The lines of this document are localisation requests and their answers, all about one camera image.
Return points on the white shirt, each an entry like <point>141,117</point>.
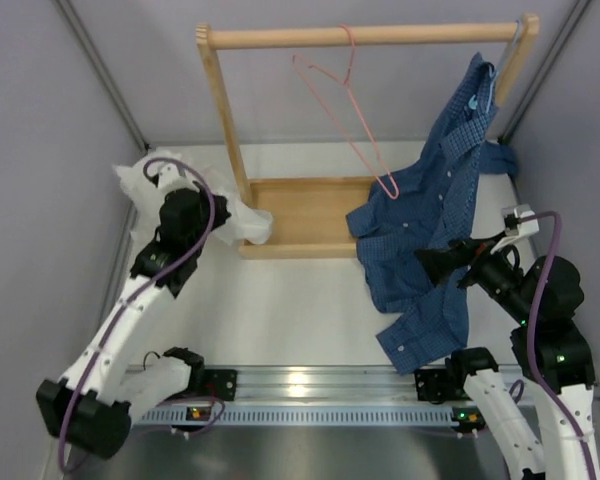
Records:
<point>148,181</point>

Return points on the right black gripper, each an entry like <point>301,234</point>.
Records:
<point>440,262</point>

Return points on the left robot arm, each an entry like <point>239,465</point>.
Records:
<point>94,403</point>

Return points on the wooden clothes rack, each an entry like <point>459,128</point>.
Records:
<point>309,213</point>

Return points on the slotted metal rail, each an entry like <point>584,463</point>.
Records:
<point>323,396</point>

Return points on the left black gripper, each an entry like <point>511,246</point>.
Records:
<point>221,211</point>

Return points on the blue checkered shirt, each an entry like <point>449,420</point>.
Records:
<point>436,204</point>

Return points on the light blue hanger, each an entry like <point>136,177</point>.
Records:
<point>497,69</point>

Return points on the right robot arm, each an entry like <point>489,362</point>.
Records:
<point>554,357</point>

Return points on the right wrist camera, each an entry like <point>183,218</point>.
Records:
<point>519,224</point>

